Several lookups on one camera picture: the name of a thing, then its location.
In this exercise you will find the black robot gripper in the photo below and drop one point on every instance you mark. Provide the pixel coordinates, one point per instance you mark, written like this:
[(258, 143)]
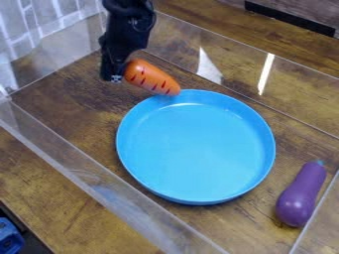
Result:
[(130, 22)]

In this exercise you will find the orange toy carrot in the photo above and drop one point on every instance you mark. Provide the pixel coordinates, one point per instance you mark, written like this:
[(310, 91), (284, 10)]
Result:
[(145, 75)]

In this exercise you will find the blue round plastic tray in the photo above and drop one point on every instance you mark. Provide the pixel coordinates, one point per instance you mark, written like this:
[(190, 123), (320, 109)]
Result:
[(198, 148)]

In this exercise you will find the blue object at corner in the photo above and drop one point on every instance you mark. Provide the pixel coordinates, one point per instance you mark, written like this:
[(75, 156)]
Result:
[(11, 238)]

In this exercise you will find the purple toy eggplant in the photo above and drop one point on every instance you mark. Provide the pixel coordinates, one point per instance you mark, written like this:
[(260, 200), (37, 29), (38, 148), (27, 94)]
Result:
[(296, 203)]

